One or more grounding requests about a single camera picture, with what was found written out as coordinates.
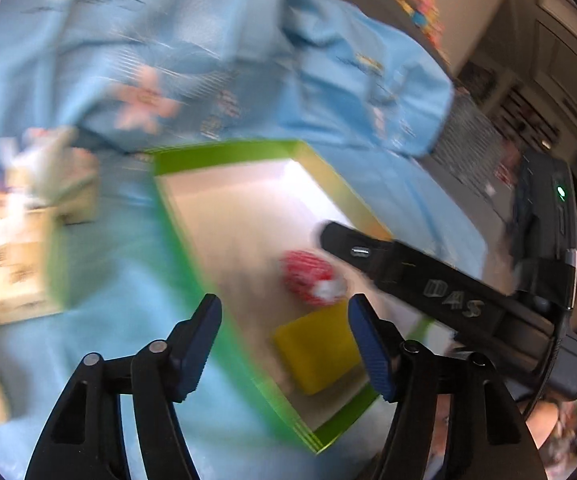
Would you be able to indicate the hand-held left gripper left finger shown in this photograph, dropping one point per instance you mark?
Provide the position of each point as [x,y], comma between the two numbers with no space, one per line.
[201,345]

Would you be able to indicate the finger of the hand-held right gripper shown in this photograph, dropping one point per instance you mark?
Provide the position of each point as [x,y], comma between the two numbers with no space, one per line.
[353,247]

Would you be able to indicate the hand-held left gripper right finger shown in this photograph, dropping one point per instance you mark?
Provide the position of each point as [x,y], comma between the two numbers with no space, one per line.
[368,350]

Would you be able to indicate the red and white soft ball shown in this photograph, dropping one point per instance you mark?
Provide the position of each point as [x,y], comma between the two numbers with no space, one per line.
[303,270]

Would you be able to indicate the yellow sponge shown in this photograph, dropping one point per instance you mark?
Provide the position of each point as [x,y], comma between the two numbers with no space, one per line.
[313,345]

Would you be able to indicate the green cardboard box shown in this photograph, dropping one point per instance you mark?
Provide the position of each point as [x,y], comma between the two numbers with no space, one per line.
[248,220]

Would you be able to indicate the grey knitted cushion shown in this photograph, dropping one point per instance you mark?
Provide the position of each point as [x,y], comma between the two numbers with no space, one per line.
[468,135]

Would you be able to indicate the dark bookshelf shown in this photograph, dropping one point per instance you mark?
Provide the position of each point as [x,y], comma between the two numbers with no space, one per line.
[518,105]

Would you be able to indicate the large cream tissue pack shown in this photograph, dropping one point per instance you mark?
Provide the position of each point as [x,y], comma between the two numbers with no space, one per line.
[13,260]

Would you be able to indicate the small cream tissue pack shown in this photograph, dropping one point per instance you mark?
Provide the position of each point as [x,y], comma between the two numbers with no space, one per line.
[43,175]

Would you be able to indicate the pile of colourful plush toys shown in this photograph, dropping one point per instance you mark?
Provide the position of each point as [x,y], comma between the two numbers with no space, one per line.
[418,5]

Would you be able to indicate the light blue floral bedsheet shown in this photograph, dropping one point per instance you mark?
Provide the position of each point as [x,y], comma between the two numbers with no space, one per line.
[118,60]

